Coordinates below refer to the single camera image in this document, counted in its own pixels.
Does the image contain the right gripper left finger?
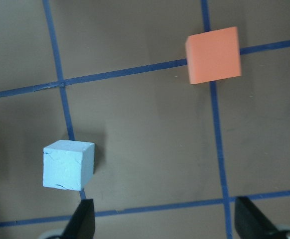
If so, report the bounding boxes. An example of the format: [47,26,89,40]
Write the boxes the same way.
[60,199,95,239]

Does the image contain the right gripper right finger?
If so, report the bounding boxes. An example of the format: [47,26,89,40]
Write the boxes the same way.
[234,197,285,239]

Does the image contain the light blue block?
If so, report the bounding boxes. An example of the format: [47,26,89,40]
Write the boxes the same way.
[42,140,95,191]

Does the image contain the orange block table side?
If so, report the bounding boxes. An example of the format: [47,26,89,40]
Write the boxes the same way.
[185,26,242,85]

